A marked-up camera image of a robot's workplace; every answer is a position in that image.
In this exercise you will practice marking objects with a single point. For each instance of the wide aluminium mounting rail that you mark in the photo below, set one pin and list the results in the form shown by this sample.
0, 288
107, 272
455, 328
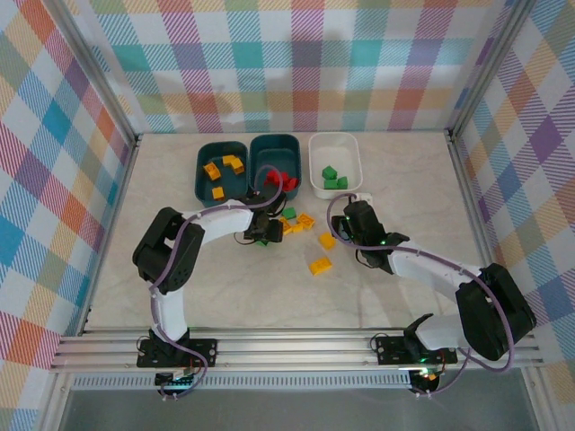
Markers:
292, 348

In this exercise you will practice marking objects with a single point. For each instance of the teal plastic container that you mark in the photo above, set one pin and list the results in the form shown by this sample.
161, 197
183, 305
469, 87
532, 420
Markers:
224, 179
274, 155

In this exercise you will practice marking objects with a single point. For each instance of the aluminium side rail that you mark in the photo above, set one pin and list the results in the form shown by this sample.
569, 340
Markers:
125, 179
465, 179

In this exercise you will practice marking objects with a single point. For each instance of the aluminium frame post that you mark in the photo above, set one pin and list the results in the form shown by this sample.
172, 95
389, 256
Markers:
94, 67
487, 67

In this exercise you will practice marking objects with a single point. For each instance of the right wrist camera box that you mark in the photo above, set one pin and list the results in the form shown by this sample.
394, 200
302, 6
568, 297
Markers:
364, 196

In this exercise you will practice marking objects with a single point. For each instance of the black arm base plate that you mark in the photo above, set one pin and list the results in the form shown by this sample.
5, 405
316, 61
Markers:
202, 352
391, 350

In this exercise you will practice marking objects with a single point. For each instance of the orange-yellow lego brick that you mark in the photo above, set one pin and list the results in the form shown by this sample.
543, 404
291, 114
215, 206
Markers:
211, 171

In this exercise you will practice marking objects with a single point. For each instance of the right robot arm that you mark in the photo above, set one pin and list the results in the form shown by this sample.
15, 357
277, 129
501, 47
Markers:
494, 314

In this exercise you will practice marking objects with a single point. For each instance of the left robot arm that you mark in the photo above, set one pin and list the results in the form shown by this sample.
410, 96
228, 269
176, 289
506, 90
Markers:
173, 314

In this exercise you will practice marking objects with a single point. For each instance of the long yellow lego brick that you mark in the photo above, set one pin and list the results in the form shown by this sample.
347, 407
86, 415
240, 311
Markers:
321, 266

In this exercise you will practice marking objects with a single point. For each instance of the green lego brick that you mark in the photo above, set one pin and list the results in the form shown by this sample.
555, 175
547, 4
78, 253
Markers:
262, 243
329, 172
289, 213
342, 182
330, 184

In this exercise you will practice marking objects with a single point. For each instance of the small yellow lego brick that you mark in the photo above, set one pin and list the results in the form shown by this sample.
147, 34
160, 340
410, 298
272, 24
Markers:
298, 228

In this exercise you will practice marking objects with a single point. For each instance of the white plastic container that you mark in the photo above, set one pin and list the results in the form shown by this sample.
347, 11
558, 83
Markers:
334, 152

